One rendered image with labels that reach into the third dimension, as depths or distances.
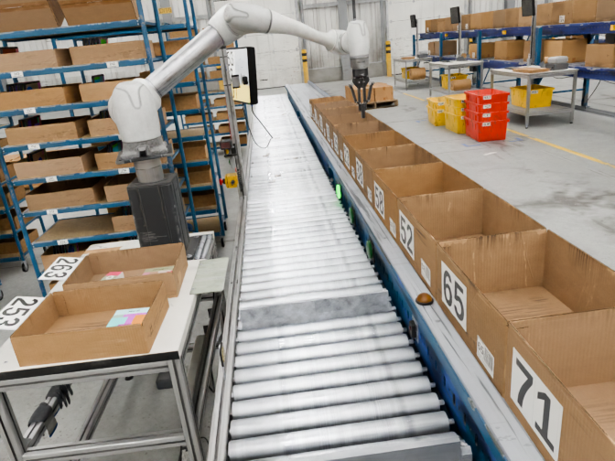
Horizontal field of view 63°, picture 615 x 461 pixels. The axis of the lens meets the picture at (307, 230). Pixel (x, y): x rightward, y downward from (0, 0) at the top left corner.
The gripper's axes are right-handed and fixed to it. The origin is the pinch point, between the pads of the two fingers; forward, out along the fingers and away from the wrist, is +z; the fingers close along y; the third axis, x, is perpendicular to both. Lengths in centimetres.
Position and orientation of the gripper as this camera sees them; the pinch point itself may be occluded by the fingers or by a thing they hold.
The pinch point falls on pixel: (362, 111)
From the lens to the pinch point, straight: 258.6
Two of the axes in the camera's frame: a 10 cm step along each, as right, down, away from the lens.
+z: 1.1, 9.3, 3.6
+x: -0.9, -3.5, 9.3
